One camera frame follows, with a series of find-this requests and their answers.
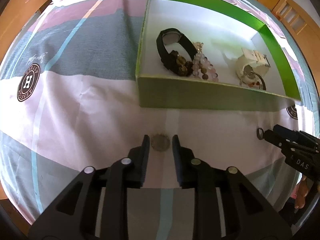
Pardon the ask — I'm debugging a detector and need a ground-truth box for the round silver coin pendant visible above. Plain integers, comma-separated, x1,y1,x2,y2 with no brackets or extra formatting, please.
151,133,170,152

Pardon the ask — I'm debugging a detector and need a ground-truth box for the red bead bracelet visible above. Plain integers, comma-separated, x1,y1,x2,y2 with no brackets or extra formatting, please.
240,71,267,91

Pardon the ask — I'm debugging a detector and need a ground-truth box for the white wristwatch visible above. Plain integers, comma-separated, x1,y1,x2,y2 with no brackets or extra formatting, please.
235,48,271,90

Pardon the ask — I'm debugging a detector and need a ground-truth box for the dark brown bead bracelet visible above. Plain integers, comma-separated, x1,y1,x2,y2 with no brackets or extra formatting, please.
166,50,196,77

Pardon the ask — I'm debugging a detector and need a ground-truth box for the pink bead bracelet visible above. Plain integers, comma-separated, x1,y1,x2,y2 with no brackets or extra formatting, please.
191,42,220,82

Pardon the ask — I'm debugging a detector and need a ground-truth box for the black wristwatch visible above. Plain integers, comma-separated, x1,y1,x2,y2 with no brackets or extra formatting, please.
156,28,198,77

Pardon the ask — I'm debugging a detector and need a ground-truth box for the person's hand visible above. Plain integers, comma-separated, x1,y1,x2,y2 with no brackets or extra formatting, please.
295,175,309,209

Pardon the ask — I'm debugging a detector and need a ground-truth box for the plaid bed quilt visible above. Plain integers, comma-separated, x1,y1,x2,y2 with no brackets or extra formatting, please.
1,0,319,239

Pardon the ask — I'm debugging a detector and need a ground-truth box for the green white cardboard box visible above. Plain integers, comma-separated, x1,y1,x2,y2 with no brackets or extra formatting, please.
136,0,301,112

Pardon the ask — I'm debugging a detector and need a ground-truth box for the wooden bed footboard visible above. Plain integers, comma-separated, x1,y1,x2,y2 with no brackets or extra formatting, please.
272,0,319,66

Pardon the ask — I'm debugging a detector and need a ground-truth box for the wooden bed headboard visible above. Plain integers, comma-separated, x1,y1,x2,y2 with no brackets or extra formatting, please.
1,0,51,59

